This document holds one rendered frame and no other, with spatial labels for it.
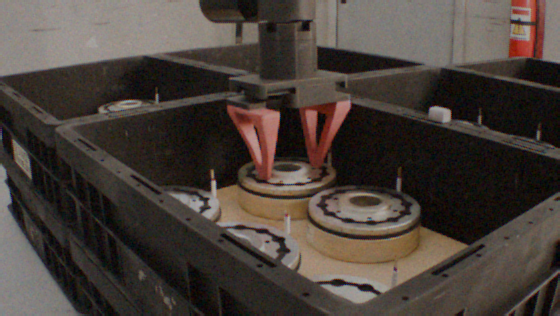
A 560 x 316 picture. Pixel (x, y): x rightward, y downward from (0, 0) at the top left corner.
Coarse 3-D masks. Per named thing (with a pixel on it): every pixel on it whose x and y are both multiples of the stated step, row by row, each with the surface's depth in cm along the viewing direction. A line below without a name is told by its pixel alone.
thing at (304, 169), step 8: (280, 160) 61; (288, 160) 61; (272, 168) 59; (280, 168) 60; (296, 168) 60; (304, 168) 59; (272, 176) 57; (280, 176) 57; (288, 176) 57; (296, 176) 57; (304, 176) 58
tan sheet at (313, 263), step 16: (208, 192) 62; (224, 192) 62; (224, 208) 58; (240, 208) 58; (272, 224) 54; (304, 224) 54; (304, 240) 51; (432, 240) 51; (448, 240) 50; (304, 256) 48; (320, 256) 48; (416, 256) 48; (432, 256) 48; (448, 256) 47; (304, 272) 46; (320, 272) 45; (336, 272) 45; (352, 272) 45; (368, 272) 45; (384, 272) 45; (400, 272) 45; (416, 272) 45
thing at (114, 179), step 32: (224, 96) 62; (64, 128) 50; (448, 128) 50; (64, 160) 48; (96, 160) 41; (544, 160) 42; (128, 192) 37; (160, 192) 35; (160, 224) 33; (192, 224) 31; (512, 224) 30; (544, 224) 31; (192, 256) 31; (224, 256) 28; (256, 256) 28; (480, 256) 27; (512, 256) 29; (224, 288) 29; (256, 288) 26; (288, 288) 24; (320, 288) 24; (416, 288) 24; (448, 288) 25; (480, 288) 27
